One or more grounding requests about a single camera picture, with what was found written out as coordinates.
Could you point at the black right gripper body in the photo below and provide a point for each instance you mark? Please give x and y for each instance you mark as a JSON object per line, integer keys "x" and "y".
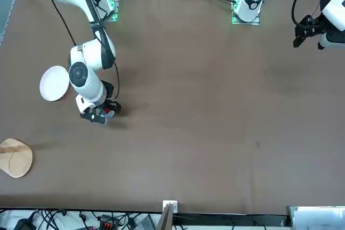
{"x": 102, "y": 107}

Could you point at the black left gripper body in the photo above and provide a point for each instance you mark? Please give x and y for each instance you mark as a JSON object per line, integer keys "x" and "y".
{"x": 320, "y": 26}

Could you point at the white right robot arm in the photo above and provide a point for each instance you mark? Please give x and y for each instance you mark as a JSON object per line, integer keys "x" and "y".
{"x": 91, "y": 57}

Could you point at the pink plate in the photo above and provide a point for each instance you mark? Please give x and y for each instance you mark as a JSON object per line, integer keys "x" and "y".
{"x": 52, "y": 84}

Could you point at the light wooden stand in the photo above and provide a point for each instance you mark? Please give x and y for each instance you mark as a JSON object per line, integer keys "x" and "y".
{"x": 21, "y": 165}

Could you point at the red black power strip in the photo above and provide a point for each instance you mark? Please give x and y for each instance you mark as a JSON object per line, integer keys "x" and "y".
{"x": 105, "y": 223}

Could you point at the wooden slat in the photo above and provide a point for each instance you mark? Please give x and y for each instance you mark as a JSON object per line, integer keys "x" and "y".
{"x": 165, "y": 219}

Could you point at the black power adapter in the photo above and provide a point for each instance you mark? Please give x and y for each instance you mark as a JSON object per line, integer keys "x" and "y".
{"x": 24, "y": 225}

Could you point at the metal table edge bracket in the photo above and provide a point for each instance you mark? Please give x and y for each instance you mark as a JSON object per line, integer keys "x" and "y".
{"x": 175, "y": 205}

